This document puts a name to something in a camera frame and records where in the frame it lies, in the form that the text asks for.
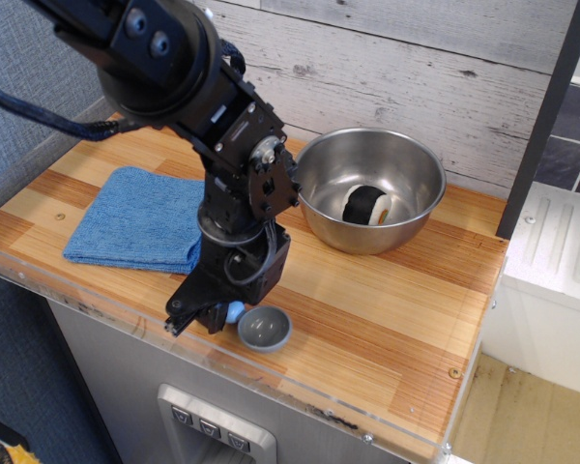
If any stainless steel bowl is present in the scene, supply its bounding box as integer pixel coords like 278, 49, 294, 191
297, 128, 447, 255

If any silver dispenser button panel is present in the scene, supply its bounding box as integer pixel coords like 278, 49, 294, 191
158, 384, 277, 463

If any white toy sink unit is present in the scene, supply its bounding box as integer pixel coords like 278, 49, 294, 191
481, 183, 580, 392

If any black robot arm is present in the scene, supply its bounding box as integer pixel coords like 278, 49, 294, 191
34, 1, 301, 334

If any clear acrylic edge guard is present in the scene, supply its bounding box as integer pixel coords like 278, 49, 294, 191
0, 232, 507, 463

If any black braided cable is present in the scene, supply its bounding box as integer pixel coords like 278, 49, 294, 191
0, 33, 247, 142

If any dark grey right post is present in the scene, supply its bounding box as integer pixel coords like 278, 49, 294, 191
496, 1, 580, 240

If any blue folded cloth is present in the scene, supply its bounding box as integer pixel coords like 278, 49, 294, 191
63, 166, 204, 275

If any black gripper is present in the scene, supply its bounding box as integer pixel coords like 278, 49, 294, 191
164, 219, 291, 336

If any yellow object at corner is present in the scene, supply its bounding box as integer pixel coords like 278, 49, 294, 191
6, 446, 41, 464

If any toy sushi roll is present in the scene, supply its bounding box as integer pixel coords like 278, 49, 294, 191
341, 185, 392, 225

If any blue handled grey spoon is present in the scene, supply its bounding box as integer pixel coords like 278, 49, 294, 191
225, 302, 293, 354

